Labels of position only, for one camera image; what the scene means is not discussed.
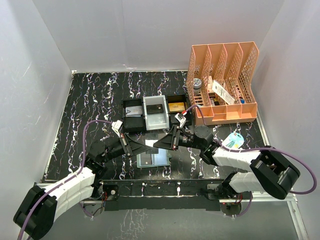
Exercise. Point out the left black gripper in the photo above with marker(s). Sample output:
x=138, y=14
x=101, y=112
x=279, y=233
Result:
x=133, y=147

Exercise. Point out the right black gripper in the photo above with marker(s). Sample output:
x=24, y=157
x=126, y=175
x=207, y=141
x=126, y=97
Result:
x=170, y=141

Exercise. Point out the green card holder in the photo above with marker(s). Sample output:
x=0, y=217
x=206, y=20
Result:
x=160, y=158

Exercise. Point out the dark grey credit card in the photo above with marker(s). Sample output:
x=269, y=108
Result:
x=146, y=159

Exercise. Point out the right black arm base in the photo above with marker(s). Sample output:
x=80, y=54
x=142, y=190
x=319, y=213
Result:
x=219, y=192

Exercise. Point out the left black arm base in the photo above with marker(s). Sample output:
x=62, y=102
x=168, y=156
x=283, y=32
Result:
x=105, y=192

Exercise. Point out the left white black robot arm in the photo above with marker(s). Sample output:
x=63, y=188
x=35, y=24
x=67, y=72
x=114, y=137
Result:
x=42, y=206

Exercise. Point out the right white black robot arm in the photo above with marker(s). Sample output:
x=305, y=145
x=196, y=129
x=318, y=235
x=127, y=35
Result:
x=262, y=170

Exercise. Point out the gold credit card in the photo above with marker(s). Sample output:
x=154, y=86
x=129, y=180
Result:
x=176, y=107

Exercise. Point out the black credit card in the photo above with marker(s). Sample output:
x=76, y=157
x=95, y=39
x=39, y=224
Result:
x=154, y=109

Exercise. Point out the white middle tray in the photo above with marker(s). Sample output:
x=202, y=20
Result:
x=156, y=121

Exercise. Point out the left black tray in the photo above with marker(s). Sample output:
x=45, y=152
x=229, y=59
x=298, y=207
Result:
x=133, y=124

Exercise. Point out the black tray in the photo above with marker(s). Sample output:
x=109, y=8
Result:
x=176, y=98
x=133, y=124

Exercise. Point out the right black tray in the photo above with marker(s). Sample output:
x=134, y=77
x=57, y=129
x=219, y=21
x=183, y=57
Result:
x=176, y=98

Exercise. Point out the small round jar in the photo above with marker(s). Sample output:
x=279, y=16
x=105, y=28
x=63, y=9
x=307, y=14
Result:
x=197, y=85

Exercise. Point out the round blue tape roll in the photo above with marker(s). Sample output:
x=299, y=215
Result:
x=233, y=141

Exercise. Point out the white paper packet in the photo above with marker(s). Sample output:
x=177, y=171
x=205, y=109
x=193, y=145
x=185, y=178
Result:
x=222, y=93

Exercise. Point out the orange file organizer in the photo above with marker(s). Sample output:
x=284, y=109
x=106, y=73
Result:
x=232, y=65

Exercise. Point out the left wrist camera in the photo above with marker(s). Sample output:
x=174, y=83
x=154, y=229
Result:
x=116, y=127

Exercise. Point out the aluminium frame rail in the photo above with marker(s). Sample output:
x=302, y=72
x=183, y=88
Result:
x=171, y=195

